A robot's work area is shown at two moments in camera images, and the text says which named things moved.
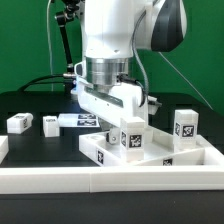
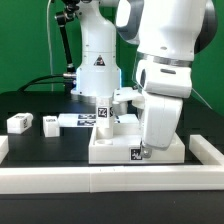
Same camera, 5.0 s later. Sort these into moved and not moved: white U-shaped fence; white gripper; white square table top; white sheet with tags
Moved: white square table top; white gripper
Not moved: white sheet with tags; white U-shaped fence
